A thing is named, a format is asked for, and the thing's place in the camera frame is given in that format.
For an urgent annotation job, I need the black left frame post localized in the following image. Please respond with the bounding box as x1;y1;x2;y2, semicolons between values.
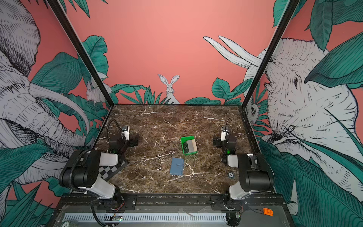
47;0;114;108

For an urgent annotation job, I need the white slotted cable duct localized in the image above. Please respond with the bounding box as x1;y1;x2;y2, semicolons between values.
63;213;227;223

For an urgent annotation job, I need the blue leather card holder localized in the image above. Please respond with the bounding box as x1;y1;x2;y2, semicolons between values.
170;158;184;176

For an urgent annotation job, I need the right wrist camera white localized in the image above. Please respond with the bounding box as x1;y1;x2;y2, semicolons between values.
221;125;230;141

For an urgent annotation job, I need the stack of credit cards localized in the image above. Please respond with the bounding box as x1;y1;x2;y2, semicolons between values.
185;139;197;153

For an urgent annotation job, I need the black white checkerboard plate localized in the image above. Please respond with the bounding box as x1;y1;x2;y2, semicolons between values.
98;161;128;181

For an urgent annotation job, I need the orange connector clip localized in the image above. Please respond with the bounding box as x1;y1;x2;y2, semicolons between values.
263;208;274;217

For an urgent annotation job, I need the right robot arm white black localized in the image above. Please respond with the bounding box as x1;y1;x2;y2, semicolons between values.
213;134;274;200

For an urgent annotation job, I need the black frame post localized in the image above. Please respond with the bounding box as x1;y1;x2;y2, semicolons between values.
241;0;299;110
47;0;114;108

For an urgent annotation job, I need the black right frame post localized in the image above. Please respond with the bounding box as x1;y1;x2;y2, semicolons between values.
241;0;299;110

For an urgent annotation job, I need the green plastic card tray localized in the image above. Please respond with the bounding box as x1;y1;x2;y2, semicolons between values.
181;136;198;156

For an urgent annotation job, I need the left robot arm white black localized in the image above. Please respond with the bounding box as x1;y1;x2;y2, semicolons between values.
59;134;139;202

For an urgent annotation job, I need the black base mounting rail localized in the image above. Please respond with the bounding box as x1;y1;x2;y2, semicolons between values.
56;193;284;211

